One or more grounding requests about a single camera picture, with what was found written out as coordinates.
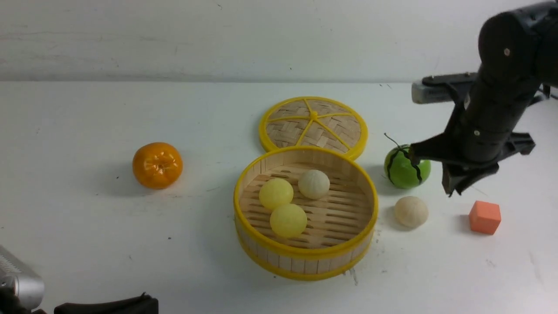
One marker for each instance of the woven bamboo steamer lid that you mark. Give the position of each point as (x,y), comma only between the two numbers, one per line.
(314,121)

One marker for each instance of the yellow bun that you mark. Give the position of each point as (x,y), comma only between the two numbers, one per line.
(288,220)
(276,192)

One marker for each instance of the white bun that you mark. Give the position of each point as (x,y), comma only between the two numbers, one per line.
(314,184)
(411,211)

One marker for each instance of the orange cube block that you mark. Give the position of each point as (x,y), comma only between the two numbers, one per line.
(484,217)

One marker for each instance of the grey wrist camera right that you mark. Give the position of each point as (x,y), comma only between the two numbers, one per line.
(442,88)

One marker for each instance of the green toy watermelon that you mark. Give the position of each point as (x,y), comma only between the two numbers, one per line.
(400,171)

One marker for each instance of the black object bottom edge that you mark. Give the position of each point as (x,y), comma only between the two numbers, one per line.
(144,304)

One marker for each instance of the orange toy tangerine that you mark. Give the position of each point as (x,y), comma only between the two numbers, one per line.
(157,165)

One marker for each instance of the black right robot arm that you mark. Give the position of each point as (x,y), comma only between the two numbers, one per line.
(518,51)

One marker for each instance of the bamboo steamer tray yellow rim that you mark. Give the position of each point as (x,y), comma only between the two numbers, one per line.
(340,225)

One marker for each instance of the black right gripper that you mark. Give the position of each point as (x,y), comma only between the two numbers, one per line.
(468,156)

